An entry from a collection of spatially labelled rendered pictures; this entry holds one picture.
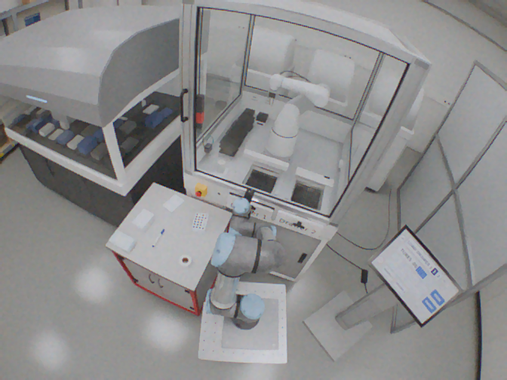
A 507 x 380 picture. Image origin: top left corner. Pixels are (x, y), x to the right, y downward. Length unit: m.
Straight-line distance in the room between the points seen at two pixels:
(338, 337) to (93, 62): 2.54
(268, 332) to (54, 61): 1.92
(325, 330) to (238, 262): 1.59
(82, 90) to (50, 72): 0.34
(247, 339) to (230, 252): 0.68
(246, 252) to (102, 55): 1.14
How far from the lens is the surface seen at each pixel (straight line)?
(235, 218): 1.21
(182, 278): 1.47
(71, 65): 1.56
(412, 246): 1.50
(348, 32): 1.00
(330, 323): 2.33
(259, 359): 1.38
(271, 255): 0.82
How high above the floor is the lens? 2.12
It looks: 48 degrees down
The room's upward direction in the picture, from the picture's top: 12 degrees clockwise
